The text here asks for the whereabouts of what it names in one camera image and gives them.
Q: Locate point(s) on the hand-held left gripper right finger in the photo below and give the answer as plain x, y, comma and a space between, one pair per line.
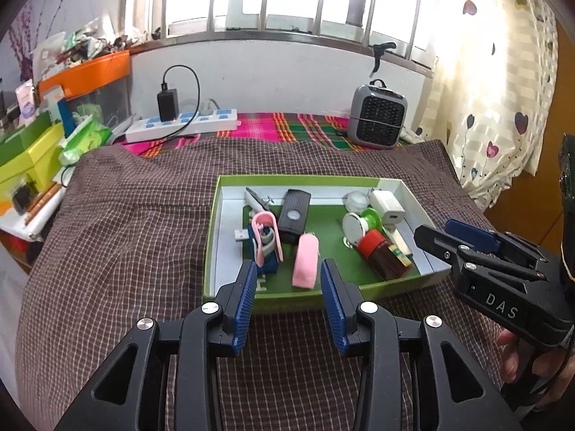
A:
334, 305

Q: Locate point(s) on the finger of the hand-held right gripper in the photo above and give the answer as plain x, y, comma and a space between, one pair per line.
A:
442, 244
474, 233

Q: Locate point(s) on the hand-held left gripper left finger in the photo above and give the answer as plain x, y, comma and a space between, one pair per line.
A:
245, 305

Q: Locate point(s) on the pink block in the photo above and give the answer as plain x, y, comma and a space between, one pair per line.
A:
305, 262

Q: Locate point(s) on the brown bottle with red cap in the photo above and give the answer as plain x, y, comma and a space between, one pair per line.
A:
386, 258

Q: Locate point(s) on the white charger plug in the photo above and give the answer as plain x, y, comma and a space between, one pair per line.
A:
388, 206

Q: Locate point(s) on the white and green spool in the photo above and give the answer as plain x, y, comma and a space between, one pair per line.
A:
355, 226

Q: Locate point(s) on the pink clip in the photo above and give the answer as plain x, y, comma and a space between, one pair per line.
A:
260, 224

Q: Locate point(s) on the black textured device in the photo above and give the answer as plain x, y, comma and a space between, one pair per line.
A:
294, 217

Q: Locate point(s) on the person's right hand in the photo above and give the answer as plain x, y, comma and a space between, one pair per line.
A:
510, 359

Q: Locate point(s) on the brown wooden panel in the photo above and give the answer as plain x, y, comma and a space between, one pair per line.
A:
539, 166

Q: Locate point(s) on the brown checkered blanket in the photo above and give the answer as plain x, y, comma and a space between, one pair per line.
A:
134, 233

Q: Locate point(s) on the grey fan heater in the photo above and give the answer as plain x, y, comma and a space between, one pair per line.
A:
379, 116

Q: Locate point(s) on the heart print curtain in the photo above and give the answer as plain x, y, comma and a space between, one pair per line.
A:
494, 76

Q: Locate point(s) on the colourful plaid sheet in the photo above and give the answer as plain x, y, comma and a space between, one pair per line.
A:
292, 128

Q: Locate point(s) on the white power strip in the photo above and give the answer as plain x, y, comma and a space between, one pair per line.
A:
179, 125

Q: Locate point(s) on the black hook on windowsill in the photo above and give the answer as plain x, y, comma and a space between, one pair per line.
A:
382, 54

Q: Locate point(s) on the black power adapter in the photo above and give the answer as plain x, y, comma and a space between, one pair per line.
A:
168, 105

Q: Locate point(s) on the green tissue packet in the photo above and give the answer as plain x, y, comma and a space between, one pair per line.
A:
85, 141

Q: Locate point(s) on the white side table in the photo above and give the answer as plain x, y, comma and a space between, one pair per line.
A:
18, 226

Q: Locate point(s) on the small black object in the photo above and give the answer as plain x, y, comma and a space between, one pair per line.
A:
22, 197

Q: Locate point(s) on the yellow green cardboard box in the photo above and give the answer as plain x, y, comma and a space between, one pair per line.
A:
42, 157

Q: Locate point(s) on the blue box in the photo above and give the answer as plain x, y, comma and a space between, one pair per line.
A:
60, 114

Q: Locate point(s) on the storage bin with orange lid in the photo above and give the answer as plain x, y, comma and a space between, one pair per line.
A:
94, 76

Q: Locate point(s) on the dark green cardboard box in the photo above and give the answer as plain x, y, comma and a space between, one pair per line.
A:
22, 141

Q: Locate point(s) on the pink label box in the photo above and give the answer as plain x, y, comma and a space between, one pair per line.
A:
26, 101

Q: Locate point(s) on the window with metal bars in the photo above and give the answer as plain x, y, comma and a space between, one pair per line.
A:
269, 0

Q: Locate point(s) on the pile of packets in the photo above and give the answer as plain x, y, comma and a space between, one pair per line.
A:
81, 45

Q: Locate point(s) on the purple flower branches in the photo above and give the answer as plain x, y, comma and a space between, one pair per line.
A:
27, 40

